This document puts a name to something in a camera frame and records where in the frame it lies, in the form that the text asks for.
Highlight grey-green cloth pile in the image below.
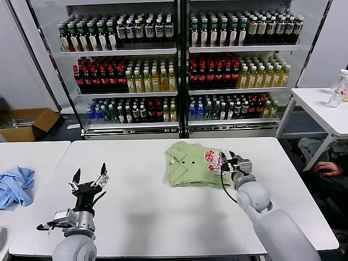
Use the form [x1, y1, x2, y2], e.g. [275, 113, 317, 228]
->
[297, 137, 323, 164]

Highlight silver metal rods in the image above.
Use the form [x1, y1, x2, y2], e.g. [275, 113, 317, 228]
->
[0, 118, 38, 128]

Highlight white cabinet shelf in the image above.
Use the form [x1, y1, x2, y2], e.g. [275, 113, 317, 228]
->
[61, 48, 178, 57]
[188, 45, 301, 54]
[188, 86, 289, 96]
[187, 119, 279, 133]
[84, 122, 180, 135]
[77, 91, 179, 98]

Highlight dark grey object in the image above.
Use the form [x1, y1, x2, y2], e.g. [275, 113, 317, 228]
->
[0, 95, 11, 114]

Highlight crumpled light blue shirt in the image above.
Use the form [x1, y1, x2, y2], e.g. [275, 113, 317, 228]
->
[0, 166, 36, 210]

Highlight grey patterned cloth pile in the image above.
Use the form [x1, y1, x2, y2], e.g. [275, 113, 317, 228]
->
[330, 140, 348, 161]

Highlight dark bottle beige label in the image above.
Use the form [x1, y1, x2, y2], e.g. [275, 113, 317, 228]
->
[284, 16, 295, 46]
[266, 16, 277, 46]
[256, 16, 267, 46]
[293, 16, 304, 46]
[247, 16, 258, 46]
[275, 16, 285, 46]

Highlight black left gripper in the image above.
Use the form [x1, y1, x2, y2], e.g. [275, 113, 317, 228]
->
[68, 162, 109, 212]

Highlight open cardboard box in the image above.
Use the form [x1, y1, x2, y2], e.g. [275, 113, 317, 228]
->
[0, 108, 61, 142]

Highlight light green t-shirt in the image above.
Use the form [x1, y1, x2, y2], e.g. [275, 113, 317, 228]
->
[162, 140, 234, 190]

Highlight black trousers leg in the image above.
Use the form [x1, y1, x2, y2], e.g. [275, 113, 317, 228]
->
[307, 171, 348, 218]

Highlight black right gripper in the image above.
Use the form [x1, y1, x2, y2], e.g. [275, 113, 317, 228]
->
[221, 151, 245, 179]

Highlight white side table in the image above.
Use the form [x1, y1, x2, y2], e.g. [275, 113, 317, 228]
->
[274, 87, 348, 172]

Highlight glass cabinet door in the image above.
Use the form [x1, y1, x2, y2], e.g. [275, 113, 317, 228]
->
[274, 0, 334, 136]
[8, 0, 85, 130]

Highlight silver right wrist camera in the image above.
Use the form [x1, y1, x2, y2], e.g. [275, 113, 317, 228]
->
[240, 159, 253, 176]

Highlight green-cap white-label tea bottle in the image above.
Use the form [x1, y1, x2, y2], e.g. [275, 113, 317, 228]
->
[76, 23, 88, 53]
[237, 19, 247, 47]
[227, 19, 238, 47]
[198, 19, 209, 47]
[86, 23, 97, 53]
[58, 23, 70, 53]
[217, 19, 228, 47]
[189, 19, 200, 47]
[208, 19, 219, 47]
[96, 23, 107, 52]
[67, 23, 79, 53]
[106, 22, 117, 52]

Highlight white drinks display cabinet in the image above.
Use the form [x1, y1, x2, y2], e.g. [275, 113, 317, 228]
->
[184, 0, 304, 139]
[66, 0, 182, 141]

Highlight clear white-cap plastic bottle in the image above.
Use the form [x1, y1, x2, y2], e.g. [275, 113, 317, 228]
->
[327, 69, 348, 109]

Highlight bare person hand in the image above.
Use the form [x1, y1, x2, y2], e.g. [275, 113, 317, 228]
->
[314, 162, 343, 176]

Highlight dark bottle blue label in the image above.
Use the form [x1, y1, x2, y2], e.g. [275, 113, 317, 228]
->
[134, 18, 145, 46]
[116, 18, 127, 46]
[144, 18, 155, 46]
[154, 18, 165, 46]
[125, 18, 135, 46]
[164, 18, 175, 46]

